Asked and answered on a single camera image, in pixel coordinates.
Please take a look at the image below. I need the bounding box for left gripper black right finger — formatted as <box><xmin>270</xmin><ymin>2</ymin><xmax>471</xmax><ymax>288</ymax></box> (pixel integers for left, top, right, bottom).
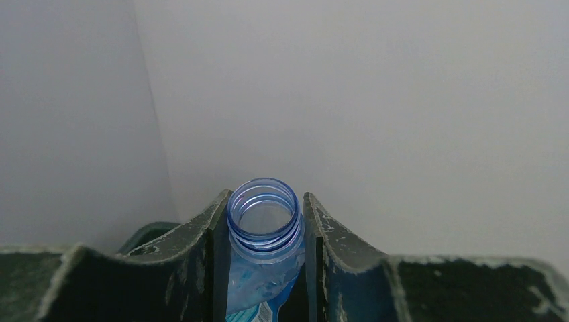
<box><xmin>303</xmin><ymin>193</ymin><xmax>568</xmax><ymax>321</ymax></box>

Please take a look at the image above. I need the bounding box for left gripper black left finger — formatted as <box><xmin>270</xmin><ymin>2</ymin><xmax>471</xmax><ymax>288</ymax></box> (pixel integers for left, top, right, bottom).
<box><xmin>1</xmin><ymin>189</ymin><xmax>231</xmax><ymax>321</ymax></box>

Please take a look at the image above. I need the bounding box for blue label water bottle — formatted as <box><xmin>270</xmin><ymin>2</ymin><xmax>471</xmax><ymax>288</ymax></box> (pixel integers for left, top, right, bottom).
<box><xmin>225</xmin><ymin>178</ymin><xmax>305</xmax><ymax>321</ymax></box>

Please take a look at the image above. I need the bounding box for dark green trash bin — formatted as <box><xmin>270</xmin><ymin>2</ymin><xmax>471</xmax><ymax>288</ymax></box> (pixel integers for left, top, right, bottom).
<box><xmin>117</xmin><ymin>221</ymin><xmax>179</xmax><ymax>255</ymax></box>

